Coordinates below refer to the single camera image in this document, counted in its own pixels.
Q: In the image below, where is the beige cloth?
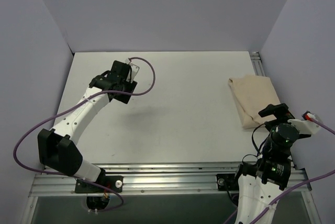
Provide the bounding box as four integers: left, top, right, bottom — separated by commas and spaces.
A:
228, 75, 280, 129

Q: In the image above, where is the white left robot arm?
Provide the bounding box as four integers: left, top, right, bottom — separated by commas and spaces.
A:
38, 61, 139, 192

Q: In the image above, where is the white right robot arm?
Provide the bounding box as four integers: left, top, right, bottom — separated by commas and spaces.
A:
232, 103, 309, 223

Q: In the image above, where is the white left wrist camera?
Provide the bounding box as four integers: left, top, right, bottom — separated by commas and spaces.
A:
125, 59, 140, 83

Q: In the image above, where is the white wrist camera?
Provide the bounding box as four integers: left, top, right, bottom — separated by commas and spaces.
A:
125, 59, 140, 83
288, 111, 321, 135

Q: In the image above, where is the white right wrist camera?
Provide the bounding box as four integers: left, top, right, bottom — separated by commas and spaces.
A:
288, 111, 321, 135

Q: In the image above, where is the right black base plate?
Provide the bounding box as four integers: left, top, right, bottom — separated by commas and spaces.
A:
216, 173, 239, 191

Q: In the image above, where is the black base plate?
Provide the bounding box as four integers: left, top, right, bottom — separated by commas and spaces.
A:
216, 173, 239, 191
74, 175, 124, 194

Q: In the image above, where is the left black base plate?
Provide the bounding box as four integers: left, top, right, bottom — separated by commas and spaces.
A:
74, 175, 124, 194

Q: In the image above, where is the aluminium rail frame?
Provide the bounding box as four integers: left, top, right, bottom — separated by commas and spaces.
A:
28, 51, 312, 198

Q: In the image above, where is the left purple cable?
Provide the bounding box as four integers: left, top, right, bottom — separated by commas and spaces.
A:
13, 56, 157, 212

